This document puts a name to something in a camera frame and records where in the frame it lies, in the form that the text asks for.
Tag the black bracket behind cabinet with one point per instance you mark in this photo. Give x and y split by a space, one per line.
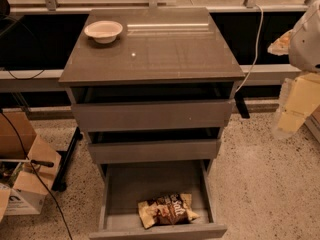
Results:
241 106

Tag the grey drawer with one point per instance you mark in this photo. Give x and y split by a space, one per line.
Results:
154 145
128 184
151 107

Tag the white paper bowl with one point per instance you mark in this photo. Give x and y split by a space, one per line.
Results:
103 32

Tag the grey middle drawer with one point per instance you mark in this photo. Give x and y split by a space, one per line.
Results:
154 145

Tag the grey drawer cabinet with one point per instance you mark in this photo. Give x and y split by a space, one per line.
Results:
156 46

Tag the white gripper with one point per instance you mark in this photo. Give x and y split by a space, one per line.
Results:
306 44

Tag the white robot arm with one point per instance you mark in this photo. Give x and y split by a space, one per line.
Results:
299 97

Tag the cardboard box right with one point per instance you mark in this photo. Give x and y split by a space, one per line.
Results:
313 123

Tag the grey top drawer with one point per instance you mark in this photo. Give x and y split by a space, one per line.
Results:
151 107

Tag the open cardboard box left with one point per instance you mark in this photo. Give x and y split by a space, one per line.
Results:
24 186

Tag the grey bottom drawer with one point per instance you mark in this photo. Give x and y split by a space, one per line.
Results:
128 184

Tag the black stand leg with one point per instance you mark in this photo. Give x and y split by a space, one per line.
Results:
60 183

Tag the brown chip bag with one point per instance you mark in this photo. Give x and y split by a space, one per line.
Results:
170 209

